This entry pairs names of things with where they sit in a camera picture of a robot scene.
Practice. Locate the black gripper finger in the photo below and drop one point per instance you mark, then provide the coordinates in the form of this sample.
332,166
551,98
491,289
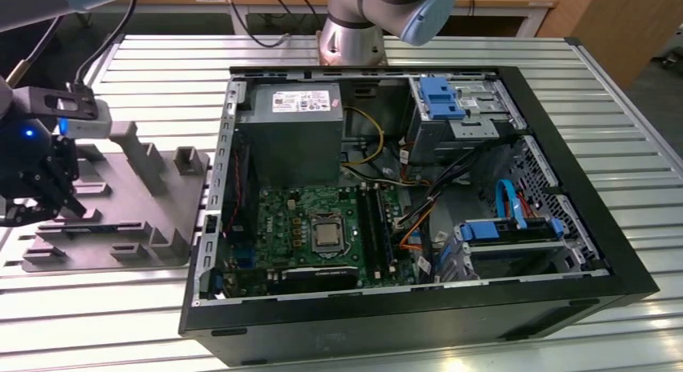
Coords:
64,176
24,213

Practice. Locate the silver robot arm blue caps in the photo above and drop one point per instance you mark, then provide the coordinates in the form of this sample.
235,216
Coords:
353,36

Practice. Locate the black RAM slot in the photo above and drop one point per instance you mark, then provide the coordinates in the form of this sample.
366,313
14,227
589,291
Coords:
369,228

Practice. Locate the grey parts rack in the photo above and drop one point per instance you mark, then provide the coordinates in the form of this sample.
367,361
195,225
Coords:
134,212

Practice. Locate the green motherboard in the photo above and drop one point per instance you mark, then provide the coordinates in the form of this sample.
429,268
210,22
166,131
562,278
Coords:
278,212

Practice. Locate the grey power supply unit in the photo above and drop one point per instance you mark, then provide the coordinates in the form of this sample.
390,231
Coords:
291,148

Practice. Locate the CPU socket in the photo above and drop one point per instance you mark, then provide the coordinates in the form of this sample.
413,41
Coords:
327,217

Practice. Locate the silver CPU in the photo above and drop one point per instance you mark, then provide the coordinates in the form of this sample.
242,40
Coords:
328,235

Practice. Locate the black graphics card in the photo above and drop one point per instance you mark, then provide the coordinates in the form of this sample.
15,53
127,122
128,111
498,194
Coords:
320,278

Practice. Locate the black PC case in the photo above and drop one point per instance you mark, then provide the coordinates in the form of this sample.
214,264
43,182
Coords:
374,320

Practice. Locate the blue drive bay latch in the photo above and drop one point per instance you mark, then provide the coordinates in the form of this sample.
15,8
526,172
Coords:
441,100

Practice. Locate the metal drive cage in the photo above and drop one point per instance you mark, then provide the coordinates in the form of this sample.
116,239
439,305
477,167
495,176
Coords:
481,128

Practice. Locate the hard disk in blue carrier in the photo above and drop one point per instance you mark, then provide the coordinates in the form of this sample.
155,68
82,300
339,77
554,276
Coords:
481,230

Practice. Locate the metal disk bay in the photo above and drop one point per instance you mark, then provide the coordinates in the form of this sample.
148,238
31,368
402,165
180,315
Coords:
518,247

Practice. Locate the wooden cabinet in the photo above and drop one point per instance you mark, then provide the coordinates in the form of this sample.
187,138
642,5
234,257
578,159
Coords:
625,28

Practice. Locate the black chair base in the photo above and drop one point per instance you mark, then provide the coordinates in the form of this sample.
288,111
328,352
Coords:
674,59

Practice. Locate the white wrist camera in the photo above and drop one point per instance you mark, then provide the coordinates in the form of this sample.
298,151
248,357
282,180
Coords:
88,126

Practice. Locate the wooden desk white frame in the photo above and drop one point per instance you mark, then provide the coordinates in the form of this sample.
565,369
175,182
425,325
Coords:
513,2

